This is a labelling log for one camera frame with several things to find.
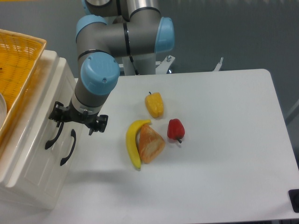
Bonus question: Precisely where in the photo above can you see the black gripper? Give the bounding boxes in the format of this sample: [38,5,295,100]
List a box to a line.
[49,101,108,135]

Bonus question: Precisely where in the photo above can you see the white drawer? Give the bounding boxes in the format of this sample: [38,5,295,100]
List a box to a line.
[1,57,76,192]
[23,92,87,210]

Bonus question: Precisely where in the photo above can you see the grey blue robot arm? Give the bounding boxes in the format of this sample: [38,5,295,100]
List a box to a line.
[49,0,175,133]

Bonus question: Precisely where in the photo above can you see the white drawer cabinet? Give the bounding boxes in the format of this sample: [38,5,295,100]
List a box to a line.
[0,50,83,209]

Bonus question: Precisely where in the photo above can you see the yellow banana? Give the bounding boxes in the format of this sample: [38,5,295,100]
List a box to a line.
[126,119,151,170]

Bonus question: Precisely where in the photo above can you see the yellow bell pepper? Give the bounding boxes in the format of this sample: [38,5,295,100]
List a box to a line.
[145,92,164,118]

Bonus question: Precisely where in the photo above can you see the orange bread piece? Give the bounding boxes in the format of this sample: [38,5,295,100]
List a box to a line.
[138,124,165,164]

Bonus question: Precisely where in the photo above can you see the white plate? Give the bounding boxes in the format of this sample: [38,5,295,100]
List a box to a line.
[0,94,7,128]

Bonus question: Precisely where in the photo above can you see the yellow woven basket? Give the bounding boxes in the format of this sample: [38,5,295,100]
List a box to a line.
[0,29,47,140]

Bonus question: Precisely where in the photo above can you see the red bell pepper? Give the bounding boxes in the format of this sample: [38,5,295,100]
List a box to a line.
[167,119,185,143]

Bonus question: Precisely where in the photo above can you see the black corner device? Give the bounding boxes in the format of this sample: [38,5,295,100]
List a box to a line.
[288,189,299,213]

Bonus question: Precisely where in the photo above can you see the black cable on pedestal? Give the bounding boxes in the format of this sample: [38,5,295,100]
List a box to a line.
[129,56,140,76]

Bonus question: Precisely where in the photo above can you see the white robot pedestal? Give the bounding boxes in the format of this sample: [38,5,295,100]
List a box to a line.
[116,54,224,76]

